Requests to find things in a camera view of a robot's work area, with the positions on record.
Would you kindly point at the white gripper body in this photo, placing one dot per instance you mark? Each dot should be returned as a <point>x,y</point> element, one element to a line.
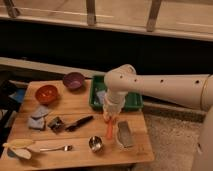
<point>111,107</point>

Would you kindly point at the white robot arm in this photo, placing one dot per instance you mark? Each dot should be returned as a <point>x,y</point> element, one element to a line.
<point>192,91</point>

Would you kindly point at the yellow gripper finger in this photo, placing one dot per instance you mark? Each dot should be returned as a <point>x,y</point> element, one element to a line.
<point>115,117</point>
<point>106,117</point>

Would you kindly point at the grey cloth in tray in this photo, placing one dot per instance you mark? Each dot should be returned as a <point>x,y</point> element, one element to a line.
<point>100,95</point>

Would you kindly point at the green plastic tray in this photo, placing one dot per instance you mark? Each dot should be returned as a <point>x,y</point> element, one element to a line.
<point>133,101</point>

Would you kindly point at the metal cup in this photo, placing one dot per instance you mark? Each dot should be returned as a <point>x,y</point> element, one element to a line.
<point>95,144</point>

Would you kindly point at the black handled tool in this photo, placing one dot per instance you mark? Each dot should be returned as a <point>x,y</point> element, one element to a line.
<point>79,123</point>

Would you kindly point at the blue grey cloth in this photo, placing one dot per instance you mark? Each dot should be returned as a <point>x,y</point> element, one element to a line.
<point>37,119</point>

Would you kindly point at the orange red pepper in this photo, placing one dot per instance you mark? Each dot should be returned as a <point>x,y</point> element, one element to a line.
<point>109,133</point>

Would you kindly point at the red bowl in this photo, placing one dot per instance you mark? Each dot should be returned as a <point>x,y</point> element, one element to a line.
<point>46,94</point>

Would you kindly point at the yellow banana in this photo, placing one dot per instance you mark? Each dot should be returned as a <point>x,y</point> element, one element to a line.
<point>19,143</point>

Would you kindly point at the small dark metal object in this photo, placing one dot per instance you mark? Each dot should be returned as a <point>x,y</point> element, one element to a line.
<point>56,125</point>

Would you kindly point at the grey sponge block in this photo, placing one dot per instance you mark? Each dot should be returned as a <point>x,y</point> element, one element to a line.
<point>123,136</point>

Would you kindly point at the purple bowl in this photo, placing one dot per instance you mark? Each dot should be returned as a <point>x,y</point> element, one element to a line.
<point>73,80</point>

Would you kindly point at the metal fork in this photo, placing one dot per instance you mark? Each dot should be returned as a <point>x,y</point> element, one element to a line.
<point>63,148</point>

